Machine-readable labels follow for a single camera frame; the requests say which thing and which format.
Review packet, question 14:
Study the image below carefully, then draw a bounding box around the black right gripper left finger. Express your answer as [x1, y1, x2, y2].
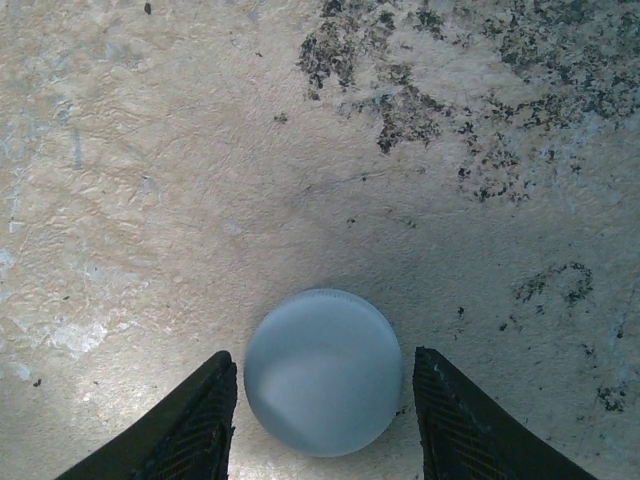
[54, 349, 239, 480]

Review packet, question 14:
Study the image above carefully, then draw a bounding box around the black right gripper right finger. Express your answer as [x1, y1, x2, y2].
[412, 346, 604, 480]

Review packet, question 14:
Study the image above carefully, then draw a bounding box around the plain white bottle cap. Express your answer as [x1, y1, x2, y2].
[243, 287, 404, 459]

